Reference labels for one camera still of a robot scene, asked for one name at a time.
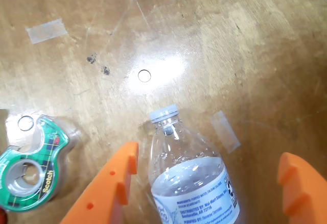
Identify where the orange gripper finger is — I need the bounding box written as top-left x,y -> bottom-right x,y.
277,152 -> 327,224
60,141 -> 139,224

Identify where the clear water bottle white cap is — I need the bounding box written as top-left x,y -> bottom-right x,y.
148,104 -> 241,224

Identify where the green Scotch tape dispenser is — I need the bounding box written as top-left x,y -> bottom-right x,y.
0,115 -> 70,212

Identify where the clear tape strip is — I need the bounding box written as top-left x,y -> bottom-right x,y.
25,18 -> 68,43

